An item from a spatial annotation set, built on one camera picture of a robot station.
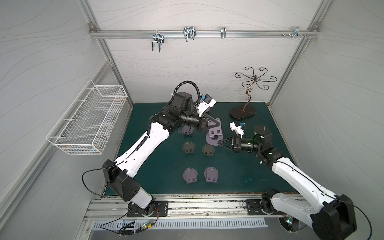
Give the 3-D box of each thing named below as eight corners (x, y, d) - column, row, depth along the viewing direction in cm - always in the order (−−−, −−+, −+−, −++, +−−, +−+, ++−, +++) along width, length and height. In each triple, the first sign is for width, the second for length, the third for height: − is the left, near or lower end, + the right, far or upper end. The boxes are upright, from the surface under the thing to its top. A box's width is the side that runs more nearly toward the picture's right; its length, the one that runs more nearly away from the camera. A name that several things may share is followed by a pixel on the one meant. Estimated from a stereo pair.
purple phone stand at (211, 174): (204, 182, 84) (204, 181, 82) (203, 168, 89) (204, 166, 88) (219, 182, 84) (219, 181, 82) (217, 168, 89) (218, 166, 88)
